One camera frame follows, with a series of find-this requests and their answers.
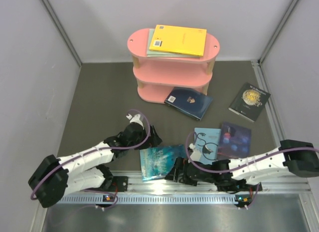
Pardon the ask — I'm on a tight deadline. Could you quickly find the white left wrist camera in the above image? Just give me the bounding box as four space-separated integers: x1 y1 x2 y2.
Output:
126 113 144 127

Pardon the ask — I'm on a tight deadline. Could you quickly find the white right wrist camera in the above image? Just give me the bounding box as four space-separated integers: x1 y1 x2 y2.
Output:
187 143 203 163

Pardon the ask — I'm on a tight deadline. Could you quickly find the aluminium mounting rail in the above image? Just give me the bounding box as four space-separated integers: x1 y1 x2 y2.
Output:
59 170 310 193

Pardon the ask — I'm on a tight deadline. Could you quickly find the dark navy hardcover book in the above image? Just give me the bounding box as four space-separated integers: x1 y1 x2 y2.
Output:
164 87 213 120

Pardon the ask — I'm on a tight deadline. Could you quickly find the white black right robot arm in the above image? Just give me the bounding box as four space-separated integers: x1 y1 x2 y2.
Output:
165 139 319 194

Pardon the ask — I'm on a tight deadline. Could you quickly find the perforated grey cable duct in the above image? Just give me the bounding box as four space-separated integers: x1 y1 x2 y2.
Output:
59 194 252 205

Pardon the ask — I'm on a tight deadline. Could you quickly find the purple blue cover book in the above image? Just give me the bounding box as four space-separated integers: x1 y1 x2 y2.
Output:
217 122 251 160

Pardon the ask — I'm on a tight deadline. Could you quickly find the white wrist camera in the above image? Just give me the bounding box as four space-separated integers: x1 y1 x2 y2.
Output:
126 113 144 127
187 143 203 163

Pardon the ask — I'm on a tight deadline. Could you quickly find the grey-green book with black circle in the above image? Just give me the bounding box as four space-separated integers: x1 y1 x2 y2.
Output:
147 28 198 58

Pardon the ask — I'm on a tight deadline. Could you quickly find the teal ocean cover book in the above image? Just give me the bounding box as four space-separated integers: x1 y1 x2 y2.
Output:
140 144 186 182

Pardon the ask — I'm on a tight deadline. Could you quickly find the black book with gold moon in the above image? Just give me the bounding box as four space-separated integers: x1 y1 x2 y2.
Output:
228 82 271 122

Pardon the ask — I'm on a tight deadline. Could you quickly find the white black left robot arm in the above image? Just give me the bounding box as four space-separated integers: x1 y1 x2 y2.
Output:
28 122 162 208

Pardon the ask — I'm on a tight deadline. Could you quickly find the light blue thin book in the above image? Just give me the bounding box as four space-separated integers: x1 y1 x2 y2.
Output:
194 128 221 165

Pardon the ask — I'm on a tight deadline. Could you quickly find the yellow book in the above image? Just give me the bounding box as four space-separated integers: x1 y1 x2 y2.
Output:
149 24 207 57

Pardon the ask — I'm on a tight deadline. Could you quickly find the pink three-tier shelf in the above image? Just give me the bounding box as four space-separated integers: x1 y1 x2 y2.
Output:
127 28 220 103

